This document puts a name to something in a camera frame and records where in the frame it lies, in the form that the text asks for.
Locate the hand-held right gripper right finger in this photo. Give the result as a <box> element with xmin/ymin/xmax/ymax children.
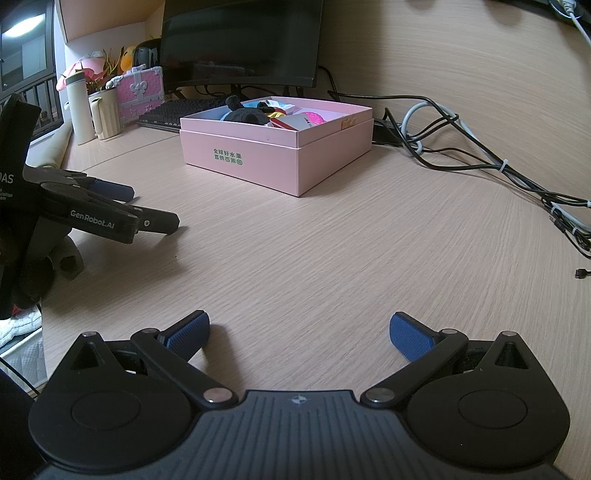
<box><xmin>360</xmin><ymin>311</ymin><xmax>546</xmax><ymax>407</ymax></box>

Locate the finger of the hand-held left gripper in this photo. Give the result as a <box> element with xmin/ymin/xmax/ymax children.
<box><xmin>25</xmin><ymin>166</ymin><xmax>136</xmax><ymax>202</ymax></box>
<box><xmin>41</xmin><ymin>182</ymin><xmax>181</xmax><ymax>245</ymax></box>

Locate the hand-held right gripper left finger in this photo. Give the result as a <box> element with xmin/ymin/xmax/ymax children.
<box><xmin>46</xmin><ymin>310</ymin><xmax>236</xmax><ymax>407</ymax></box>

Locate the black plush toy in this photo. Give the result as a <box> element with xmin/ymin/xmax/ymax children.
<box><xmin>221</xmin><ymin>95</ymin><xmax>271</xmax><ymax>126</ymax></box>

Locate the pink cardboard box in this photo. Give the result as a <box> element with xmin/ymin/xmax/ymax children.
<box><xmin>179</xmin><ymin>96</ymin><xmax>374</xmax><ymax>198</ymax></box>

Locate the red and white card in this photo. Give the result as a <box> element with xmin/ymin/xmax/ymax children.
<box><xmin>270</xmin><ymin>113</ymin><xmax>319</xmax><ymax>131</ymax></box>

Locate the person's left hand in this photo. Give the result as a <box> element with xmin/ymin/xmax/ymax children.
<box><xmin>48</xmin><ymin>234</ymin><xmax>86</xmax><ymax>281</ymax></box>

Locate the white paper roll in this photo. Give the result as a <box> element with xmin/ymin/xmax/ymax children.
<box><xmin>39</xmin><ymin>126</ymin><xmax>72</xmax><ymax>169</ymax></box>

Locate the cream pitcher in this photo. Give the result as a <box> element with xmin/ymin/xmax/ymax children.
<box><xmin>88</xmin><ymin>88</ymin><xmax>122</xmax><ymax>140</ymax></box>

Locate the white thermos bottle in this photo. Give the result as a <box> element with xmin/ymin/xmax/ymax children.
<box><xmin>65</xmin><ymin>71</ymin><xmax>95</xmax><ymax>145</ymax></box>

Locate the pink treasure chest box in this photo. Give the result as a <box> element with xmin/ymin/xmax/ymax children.
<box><xmin>115</xmin><ymin>66</ymin><xmax>166</xmax><ymax>123</ymax></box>

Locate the black keyboard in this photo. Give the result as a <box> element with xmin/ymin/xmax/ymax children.
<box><xmin>136</xmin><ymin>98</ymin><xmax>232</xmax><ymax>134</ymax></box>

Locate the pink flower plush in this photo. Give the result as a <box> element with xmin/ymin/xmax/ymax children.
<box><xmin>55</xmin><ymin>50</ymin><xmax>116</xmax><ymax>93</ymax></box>

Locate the white quilted bedding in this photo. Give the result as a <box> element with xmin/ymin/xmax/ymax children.
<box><xmin>0</xmin><ymin>309</ymin><xmax>47</xmax><ymax>370</ymax></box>

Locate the window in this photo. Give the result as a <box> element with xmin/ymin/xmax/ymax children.
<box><xmin>0</xmin><ymin>0</ymin><xmax>65</xmax><ymax>139</ymax></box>

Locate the black monitor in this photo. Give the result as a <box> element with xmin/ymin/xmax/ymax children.
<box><xmin>159</xmin><ymin>0</ymin><xmax>324</xmax><ymax>100</ymax></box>

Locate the black power adapter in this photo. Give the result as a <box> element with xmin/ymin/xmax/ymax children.
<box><xmin>372</xmin><ymin>119</ymin><xmax>403</xmax><ymax>147</ymax></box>

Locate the wall cabinet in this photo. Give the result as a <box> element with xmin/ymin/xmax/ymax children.
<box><xmin>58</xmin><ymin>0</ymin><xmax>167</xmax><ymax>44</ymax></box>

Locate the black cable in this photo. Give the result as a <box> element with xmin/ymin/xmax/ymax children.
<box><xmin>383</xmin><ymin>107</ymin><xmax>591</xmax><ymax>252</ymax></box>
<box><xmin>318</xmin><ymin>65</ymin><xmax>591</xmax><ymax>259</ymax></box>

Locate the grey-white cable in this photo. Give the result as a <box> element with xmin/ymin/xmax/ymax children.
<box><xmin>401</xmin><ymin>104</ymin><xmax>591</xmax><ymax>232</ymax></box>

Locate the white cable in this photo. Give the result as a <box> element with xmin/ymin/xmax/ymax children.
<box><xmin>549</xmin><ymin>0</ymin><xmax>591</xmax><ymax>44</ymax></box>

